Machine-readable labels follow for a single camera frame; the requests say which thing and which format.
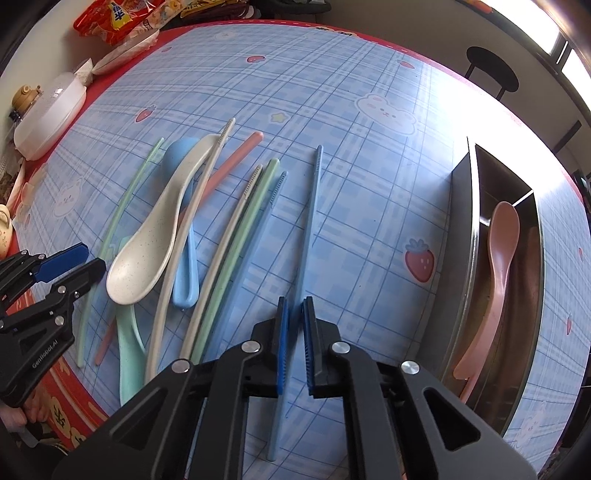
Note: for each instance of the red snack bag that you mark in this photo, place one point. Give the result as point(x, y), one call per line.
point(111, 18)

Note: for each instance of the green chopstick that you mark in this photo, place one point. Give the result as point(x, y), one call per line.
point(124, 198)
point(240, 240)

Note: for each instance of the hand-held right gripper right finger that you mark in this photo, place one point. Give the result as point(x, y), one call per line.
point(308, 355)

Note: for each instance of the pale snack bag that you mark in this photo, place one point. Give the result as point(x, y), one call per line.
point(161, 16)

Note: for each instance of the white bowl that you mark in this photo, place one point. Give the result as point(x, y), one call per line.
point(124, 53)

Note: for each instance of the yellow snack bag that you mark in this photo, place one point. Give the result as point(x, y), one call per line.
point(198, 8)

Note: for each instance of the black round stool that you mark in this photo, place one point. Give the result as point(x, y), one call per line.
point(491, 69)

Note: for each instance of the metal utensil tray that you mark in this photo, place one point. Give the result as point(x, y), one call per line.
point(461, 258)

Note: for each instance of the small brown teapot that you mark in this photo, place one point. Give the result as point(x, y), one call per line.
point(25, 97)

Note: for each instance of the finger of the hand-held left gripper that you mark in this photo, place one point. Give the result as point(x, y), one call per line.
point(83, 277)
point(64, 258)

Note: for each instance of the person's left hand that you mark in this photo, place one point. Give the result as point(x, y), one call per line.
point(34, 410)

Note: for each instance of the mint green spoon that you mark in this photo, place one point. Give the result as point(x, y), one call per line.
point(131, 355)

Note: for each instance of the beige flowered mug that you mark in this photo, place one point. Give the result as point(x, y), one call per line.
point(3, 230)

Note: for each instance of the beige chopstick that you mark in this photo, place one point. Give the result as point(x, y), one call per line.
point(162, 314)
point(221, 258)

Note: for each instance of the beige speckled spoon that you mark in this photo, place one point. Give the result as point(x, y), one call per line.
point(138, 272)

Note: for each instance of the white lidded container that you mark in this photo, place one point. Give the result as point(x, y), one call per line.
point(51, 115)

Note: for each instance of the blue spoon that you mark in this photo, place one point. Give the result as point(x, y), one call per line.
point(185, 277)

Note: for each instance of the white tissue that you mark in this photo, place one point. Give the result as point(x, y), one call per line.
point(83, 69)

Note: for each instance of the blue chopstick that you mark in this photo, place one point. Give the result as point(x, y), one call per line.
point(310, 221)
point(276, 189)

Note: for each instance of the pink spoon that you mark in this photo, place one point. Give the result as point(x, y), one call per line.
point(503, 230)

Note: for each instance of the window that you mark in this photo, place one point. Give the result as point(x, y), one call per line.
point(579, 69)

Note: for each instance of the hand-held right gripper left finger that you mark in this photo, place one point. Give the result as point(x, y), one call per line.
point(282, 350)

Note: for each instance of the blue plaid tablecloth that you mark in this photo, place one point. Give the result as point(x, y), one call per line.
point(323, 83)

